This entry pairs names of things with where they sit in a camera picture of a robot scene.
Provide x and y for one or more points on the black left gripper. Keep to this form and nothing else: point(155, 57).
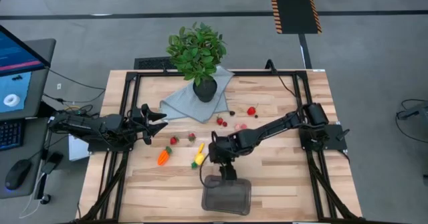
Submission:
point(137, 123)

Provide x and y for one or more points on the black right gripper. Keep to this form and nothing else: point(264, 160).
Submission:
point(225, 150)

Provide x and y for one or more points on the small yellow toy chili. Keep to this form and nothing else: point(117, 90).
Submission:
point(201, 147)

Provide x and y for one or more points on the yellow toy lemon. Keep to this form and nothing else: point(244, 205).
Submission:
point(199, 158)

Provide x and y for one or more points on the orange toy carrot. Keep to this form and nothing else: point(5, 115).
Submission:
point(163, 158)

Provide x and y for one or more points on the pink toy fruit piece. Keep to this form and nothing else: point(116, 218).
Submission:
point(244, 126)
point(237, 127)

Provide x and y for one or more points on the large red stemmed toy strawberry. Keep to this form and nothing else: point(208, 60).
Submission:
point(251, 111)

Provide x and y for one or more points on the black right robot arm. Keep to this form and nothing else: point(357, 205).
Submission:
point(274, 127)

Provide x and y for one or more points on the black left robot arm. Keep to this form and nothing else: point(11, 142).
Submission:
point(100, 125)

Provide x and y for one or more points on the clear grey tupperware container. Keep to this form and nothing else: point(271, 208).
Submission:
point(227, 199)

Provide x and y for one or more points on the grey folded cloth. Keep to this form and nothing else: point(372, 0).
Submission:
point(180, 107)

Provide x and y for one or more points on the black floor grate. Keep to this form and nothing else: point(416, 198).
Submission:
point(150, 63)

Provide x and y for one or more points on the white box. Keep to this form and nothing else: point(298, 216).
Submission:
point(77, 148)

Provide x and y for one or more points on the green plant in black pot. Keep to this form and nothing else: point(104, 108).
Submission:
point(197, 50)

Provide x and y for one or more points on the black diagonal support bar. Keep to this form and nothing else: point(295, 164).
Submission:
point(45, 108)

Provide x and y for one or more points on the black phone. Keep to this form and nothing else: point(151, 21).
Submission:
point(51, 164)

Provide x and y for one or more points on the grey framed display screen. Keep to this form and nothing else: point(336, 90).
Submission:
point(40, 83)

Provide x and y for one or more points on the grey side desk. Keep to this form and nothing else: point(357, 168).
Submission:
point(33, 150)

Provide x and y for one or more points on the black caster wheel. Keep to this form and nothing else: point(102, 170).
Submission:
point(45, 199)

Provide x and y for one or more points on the black keyboard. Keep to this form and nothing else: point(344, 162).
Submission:
point(10, 133)

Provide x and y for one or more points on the black computer mouse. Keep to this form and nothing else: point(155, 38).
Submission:
point(18, 174)

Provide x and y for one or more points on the black framed computer monitor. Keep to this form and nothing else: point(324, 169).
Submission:
point(16, 55)

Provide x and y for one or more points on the black hazard striped floor mat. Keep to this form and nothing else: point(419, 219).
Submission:
point(294, 6)

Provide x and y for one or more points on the black floor device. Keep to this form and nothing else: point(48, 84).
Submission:
point(414, 112)

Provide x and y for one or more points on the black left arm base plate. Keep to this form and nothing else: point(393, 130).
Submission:
point(100, 147)

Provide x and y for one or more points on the black aluminium table frame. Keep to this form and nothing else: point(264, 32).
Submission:
point(261, 73)

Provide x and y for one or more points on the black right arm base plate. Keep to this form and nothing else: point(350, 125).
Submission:
point(334, 140)

